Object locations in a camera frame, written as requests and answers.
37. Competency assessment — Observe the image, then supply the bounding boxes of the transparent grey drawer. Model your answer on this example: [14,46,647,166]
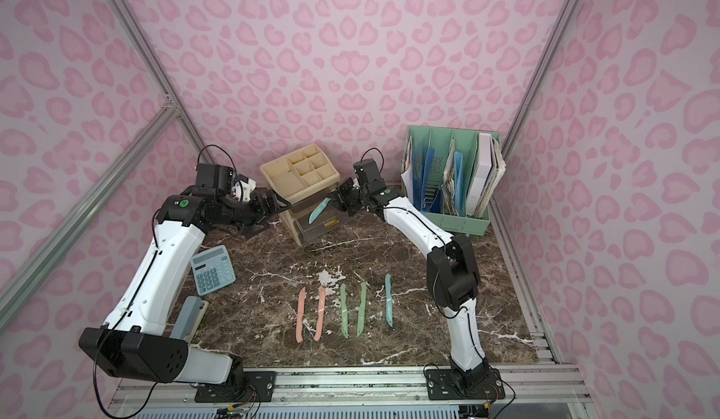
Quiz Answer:
[292,194,349,246]

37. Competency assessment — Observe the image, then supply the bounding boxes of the beige desktop drawer organizer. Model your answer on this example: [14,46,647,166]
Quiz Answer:
[260,144,341,246]

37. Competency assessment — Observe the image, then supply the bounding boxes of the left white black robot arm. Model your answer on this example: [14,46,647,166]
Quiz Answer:
[79,188,291,384]

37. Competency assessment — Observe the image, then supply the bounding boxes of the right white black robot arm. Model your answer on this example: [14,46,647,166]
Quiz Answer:
[329,179,504,394]

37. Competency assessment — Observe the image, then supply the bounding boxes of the right green fruit knife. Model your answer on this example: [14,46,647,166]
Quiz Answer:
[356,281,368,336]

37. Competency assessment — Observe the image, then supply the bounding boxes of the green fruit knife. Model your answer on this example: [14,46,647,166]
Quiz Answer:
[356,281,368,336]
[339,283,349,339]

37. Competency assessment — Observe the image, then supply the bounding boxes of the left pink fruit knife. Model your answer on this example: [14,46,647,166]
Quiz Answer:
[295,288,307,343]

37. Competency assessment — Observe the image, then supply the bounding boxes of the pink fruit knife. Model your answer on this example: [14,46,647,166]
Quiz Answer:
[313,286,326,342]
[295,288,307,343]

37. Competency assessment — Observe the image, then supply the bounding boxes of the left green fruit knife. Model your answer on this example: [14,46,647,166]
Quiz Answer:
[339,283,349,339]

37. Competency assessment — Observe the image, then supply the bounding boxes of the right pink fruit knife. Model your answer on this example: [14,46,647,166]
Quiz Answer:
[313,286,326,342]

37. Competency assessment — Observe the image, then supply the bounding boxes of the blue white calculator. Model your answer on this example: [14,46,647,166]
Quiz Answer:
[190,245,236,297]

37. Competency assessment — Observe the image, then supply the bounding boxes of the blue folders in rack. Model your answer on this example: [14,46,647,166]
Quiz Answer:
[412,141,461,216]

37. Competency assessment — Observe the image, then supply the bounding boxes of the green file organizer rack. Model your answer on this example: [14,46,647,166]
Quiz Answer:
[400,126,506,236]

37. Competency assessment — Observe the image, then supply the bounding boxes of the white book in rack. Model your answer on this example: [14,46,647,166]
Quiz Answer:
[465,132,506,218]

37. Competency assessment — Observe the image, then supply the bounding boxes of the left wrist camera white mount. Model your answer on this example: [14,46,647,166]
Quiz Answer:
[232,176,257,203]

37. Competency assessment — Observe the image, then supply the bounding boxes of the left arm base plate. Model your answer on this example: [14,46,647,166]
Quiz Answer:
[194,370,278,404]

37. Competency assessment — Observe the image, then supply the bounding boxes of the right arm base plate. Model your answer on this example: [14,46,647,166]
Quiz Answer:
[423,365,506,403]

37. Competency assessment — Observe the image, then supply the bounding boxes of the aluminium mounting rail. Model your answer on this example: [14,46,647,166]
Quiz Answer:
[109,365,599,418]

